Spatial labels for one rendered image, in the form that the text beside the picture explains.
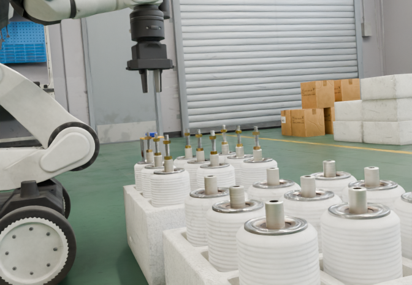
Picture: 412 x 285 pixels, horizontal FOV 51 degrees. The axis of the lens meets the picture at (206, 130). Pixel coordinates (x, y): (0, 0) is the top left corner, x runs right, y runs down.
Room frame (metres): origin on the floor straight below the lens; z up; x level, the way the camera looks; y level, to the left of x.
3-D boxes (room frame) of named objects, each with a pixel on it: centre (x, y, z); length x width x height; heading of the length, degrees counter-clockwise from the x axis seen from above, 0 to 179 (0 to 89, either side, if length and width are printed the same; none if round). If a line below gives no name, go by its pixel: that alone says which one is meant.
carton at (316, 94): (4.88, -1.28, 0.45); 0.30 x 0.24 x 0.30; 20
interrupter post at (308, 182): (0.66, -0.15, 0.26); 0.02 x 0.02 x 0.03
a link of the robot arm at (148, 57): (1.15, 0.13, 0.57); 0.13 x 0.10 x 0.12; 120
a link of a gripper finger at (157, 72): (1.16, 0.11, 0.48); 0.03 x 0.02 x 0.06; 30
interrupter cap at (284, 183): (0.77, -0.11, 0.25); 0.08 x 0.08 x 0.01
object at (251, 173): (1.11, -0.13, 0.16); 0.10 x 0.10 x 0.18
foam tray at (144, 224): (1.18, 0.02, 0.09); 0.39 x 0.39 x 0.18; 18
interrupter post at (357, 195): (0.54, -0.19, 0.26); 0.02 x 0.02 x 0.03
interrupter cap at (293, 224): (0.51, -0.07, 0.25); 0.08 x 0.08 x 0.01
